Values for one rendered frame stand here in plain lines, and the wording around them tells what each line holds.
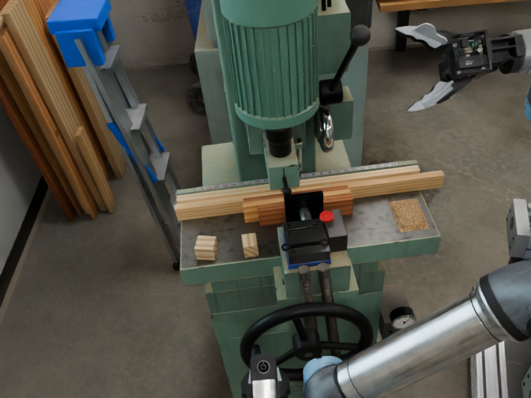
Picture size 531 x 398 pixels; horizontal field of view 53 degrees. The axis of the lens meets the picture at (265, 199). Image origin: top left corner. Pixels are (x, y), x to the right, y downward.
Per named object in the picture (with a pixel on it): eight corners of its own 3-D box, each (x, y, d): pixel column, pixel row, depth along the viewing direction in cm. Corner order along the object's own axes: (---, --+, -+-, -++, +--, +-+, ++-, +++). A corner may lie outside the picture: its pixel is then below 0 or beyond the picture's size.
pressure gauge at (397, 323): (389, 335, 136) (393, 317, 131) (386, 322, 139) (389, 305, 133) (414, 332, 137) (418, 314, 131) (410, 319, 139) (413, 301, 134)
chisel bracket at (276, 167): (270, 196, 123) (267, 168, 117) (264, 157, 133) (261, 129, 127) (302, 192, 123) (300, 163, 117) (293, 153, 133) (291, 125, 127)
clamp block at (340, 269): (284, 299, 116) (282, 274, 109) (277, 252, 125) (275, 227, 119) (352, 290, 116) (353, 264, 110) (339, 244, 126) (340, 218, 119)
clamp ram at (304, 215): (289, 245, 122) (288, 218, 116) (285, 221, 127) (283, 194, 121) (328, 240, 122) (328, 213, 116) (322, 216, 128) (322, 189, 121)
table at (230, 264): (182, 321, 117) (177, 305, 113) (184, 221, 139) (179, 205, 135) (453, 285, 118) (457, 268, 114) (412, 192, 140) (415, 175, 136)
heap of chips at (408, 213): (400, 232, 123) (401, 227, 122) (388, 202, 130) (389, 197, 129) (430, 228, 123) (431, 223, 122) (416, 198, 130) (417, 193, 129)
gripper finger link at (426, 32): (409, 5, 92) (457, 30, 92) (401, 17, 98) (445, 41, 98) (401, 20, 92) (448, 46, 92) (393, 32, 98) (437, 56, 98)
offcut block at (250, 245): (242, 245, 124) (241, 234, 121) (257, 243, 124) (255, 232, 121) (244, 258, 121) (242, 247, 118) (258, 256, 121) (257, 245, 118)
